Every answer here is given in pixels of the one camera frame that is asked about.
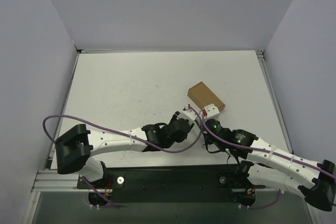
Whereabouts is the white paper box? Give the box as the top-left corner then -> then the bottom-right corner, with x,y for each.
194,119 -> 205,149

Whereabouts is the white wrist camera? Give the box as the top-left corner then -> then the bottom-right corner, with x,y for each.
177,104 -> 202,126
202,104 -> 220,121

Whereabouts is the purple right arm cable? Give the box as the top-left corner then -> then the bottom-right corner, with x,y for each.
199,110 -> 336,210

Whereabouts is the brown folded cardboard box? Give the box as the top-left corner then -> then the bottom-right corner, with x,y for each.
187,81 -> 225,112

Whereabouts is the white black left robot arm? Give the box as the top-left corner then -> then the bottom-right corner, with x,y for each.
56,110 -> 196,188

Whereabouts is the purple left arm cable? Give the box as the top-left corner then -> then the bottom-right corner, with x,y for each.
41,105 -> 204,210

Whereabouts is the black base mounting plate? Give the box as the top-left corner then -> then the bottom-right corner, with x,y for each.
77,162 -> 257,205

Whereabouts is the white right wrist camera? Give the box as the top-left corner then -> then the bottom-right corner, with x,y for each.
202,104 -> 220,121

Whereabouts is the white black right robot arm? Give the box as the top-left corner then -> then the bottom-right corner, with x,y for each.
202,119 -> 335,212

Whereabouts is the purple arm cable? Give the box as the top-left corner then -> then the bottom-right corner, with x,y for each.
41,105 -> 204,210
199,110 -> 336,210

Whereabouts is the aluminium table frame rail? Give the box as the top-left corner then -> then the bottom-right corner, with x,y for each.
31,49 -> 293,193

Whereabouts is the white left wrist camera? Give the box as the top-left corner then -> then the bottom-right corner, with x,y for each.
177,104 -> 202,126

